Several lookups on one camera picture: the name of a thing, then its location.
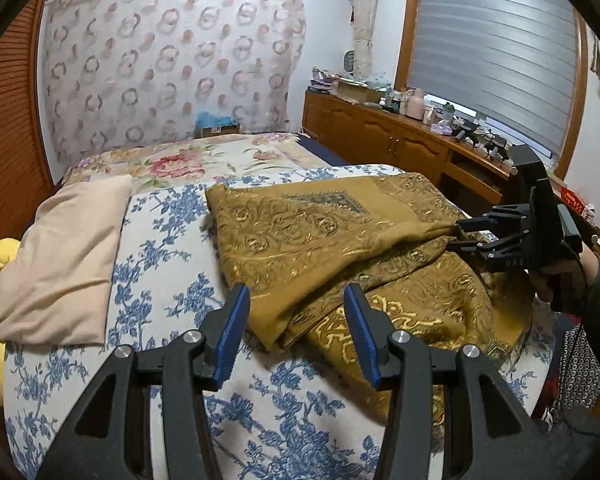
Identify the dark dotted clothing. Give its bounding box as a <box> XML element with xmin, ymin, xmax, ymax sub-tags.
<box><xmin>547</xmin><ymin>324</ymin><xmax>600</xmax><ymax>423</ymax></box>

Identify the wooden louvred door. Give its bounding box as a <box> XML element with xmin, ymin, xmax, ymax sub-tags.
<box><xmin>0</xmin><ymin>0</ymin><xmax>57</xmax><ymax>233</ymax></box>

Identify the cardboard box with blue cloth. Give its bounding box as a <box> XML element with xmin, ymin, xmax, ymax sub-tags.
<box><xmin>195</xmin><ymin>111</ymin><xmax>241</xmax><ymax>139</ymax></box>

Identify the ring patterned curtain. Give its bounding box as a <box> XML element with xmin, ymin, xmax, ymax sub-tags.
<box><xmin>40</xmin><ymin>0</ymin><xmax>308</xmax><ymax>161</ymax></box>

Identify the brown gold patterned garment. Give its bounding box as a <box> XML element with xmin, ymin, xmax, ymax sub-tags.
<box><xmin>205</xmin><ymin>172</ymin><xmax>538</xmax><ymax>361</ymax></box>

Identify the tied lace curtain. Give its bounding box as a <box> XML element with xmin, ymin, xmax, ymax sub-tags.
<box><xmin>352</xmin><ymin>0</ymin><xmax>382</xmax><ymax>79</ymax></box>

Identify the pink floral blanket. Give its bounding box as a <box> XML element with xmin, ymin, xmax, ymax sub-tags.
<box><xmin>62</xmin><ymin>132</ymin><xmax>341</xmax><ymax>192</ymax></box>

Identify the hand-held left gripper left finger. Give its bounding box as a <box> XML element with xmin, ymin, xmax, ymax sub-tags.
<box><xmin>35</xmin><ymin>282</ymin><xmax>252</xmax><ymax>480</ymax></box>

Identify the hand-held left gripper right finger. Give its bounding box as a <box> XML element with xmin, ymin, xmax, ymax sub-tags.
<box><xmin>343</xmin><ymin>283</ymin><xmax>556</xmax><ymax>480</ymax></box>

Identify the wooden cabinet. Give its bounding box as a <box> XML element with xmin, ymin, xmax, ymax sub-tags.
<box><xmin>302</xmin><ymin>90</ymin><xmax>526</xmax><ymax>206</ymax></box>

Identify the grey window blind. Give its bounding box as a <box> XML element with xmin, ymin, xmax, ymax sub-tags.
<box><xmin>407</xmin><ymin>0</ymin><xmax>582</xmax><ymax>157</ymax></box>

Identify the blue floral bed sheet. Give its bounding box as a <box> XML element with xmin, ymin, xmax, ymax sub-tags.
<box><xmin>2</xmin><ymin>162</ymin><xmax>556</xmax><ymax>480</ymax></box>

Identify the pink bottle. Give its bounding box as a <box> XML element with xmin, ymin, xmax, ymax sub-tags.
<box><xmin>407</xmin><ymin>87</ymin><xmax>426</xmax><ymax>121</ymax></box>

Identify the beige pillow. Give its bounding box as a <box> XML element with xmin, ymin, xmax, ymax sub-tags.
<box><xmin>0</xmin><ymin>175</ymin><xmax>133</xmax><ymax>346</ymax></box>

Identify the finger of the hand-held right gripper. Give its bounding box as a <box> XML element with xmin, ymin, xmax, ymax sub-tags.
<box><xmin>455</xmin><ymin>214</ymin><xmax>491</xmax><ymax>234</ymax></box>
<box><xmin>447</xmin><ymin>238</ymin><xmax>491</xmax><ymax>262</ymax></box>

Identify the person's right hand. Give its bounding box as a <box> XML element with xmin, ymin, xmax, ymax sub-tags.
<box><xmin>529</xmin><ymin>246</ymin><xmax>600</xmax><ymax>314</ymax></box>

